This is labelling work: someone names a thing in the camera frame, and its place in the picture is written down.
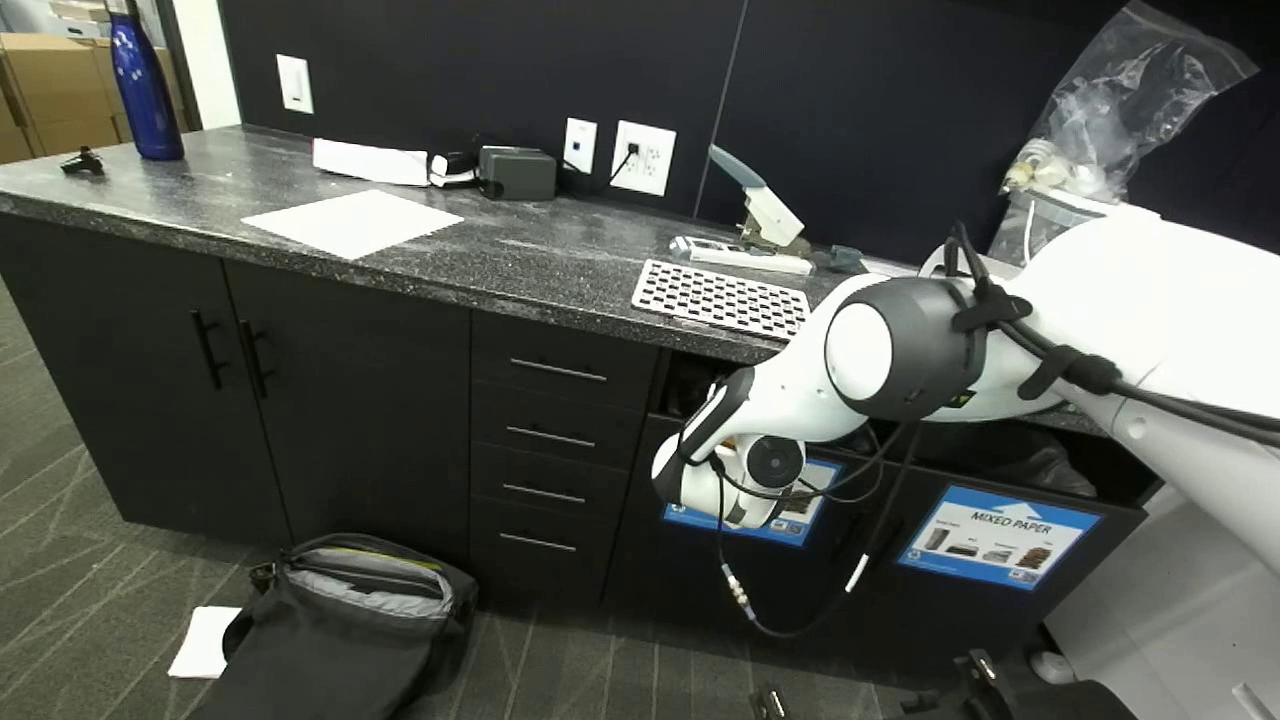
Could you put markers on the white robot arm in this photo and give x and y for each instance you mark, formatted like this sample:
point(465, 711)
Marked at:
point(1163, 335)

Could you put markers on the dark counter cabinet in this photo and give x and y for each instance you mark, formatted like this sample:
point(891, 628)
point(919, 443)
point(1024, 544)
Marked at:
point(262, 394)

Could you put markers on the small black object on counter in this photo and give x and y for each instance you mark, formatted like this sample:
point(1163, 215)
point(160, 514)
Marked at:
point(84, 167)

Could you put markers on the left mixed paper sign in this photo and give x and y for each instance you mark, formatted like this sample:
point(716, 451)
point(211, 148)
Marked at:
point(785, 523)

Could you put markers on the mixed paper sign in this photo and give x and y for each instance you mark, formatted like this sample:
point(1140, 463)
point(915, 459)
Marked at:
point(785, 523)
point(992, 539)

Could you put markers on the black power adapter box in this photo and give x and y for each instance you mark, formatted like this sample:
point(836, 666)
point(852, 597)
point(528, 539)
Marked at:
point(517, 174)

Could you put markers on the flat white paper sheet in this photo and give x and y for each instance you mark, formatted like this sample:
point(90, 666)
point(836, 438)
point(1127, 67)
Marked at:
point(355, 227)

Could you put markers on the black grey backpack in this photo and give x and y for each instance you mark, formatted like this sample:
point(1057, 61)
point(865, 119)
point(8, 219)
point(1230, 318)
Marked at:
point(342, 625)

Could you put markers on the right mixed paper sign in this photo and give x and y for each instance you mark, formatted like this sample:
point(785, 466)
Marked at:
point(992, 539)

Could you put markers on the white paper on floor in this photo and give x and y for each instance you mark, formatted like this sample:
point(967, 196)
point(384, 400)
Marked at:
point(200, 648)

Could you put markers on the blue water bottle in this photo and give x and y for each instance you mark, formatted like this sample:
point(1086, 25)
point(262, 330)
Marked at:
point(141, 87)

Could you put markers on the white wall outlet plate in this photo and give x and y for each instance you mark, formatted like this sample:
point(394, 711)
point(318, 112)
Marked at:
point(643, 158)

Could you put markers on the small white wall plate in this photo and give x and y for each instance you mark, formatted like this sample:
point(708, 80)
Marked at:
point(581, 147)

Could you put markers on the white light switch plate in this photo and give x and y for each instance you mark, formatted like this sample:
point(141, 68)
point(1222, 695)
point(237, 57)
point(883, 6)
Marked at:
point(294, 87)

